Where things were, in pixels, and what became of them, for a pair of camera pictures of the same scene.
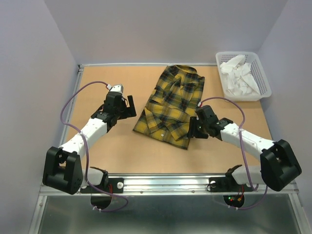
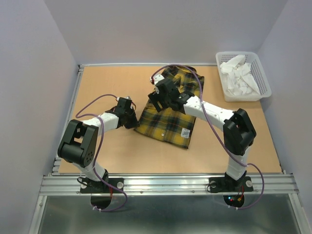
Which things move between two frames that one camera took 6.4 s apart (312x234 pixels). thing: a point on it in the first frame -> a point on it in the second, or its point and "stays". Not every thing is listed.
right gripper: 192,131 -> 155,98
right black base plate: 226,185 stays
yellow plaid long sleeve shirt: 167,114 stays
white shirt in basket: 239,77 stays
